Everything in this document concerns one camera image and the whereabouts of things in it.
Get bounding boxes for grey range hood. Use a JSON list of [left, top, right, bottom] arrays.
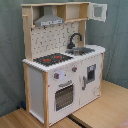
[[35, 5, 64, 27]]

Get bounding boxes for right red stove knob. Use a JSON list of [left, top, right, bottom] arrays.
[[71, 65, 78, 73]]

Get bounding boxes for left red stove knob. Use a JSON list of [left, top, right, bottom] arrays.
[[54, 73, 60, 79]]

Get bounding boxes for black toy faucet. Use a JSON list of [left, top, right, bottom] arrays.
[[66, 32, 83, 50]]

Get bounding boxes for black toy stovetop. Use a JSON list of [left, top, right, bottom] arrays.
[[34, 53, 71, 66]]

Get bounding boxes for white microwave door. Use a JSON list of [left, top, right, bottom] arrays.
[[91, 3, 107, 22]]

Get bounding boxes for red stove knob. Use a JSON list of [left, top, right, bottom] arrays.
[[54, 73, 60, 79], [71, 65, 78, 73]]

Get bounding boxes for grey toy sink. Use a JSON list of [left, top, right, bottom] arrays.
[[66, 47, 94, 56]]

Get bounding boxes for wooden toy kitchen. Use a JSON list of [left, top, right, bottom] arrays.
[[22, 2, 105, 128]]

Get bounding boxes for white oven door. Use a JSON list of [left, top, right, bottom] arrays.
[[55, 81, 74, 111]]

